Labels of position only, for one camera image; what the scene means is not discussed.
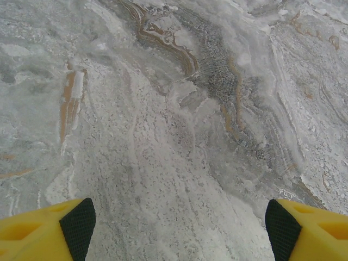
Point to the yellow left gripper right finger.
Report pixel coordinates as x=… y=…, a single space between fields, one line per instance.
x=320 y=239

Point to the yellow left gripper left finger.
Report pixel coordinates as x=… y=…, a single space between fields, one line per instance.
x=32 y=239

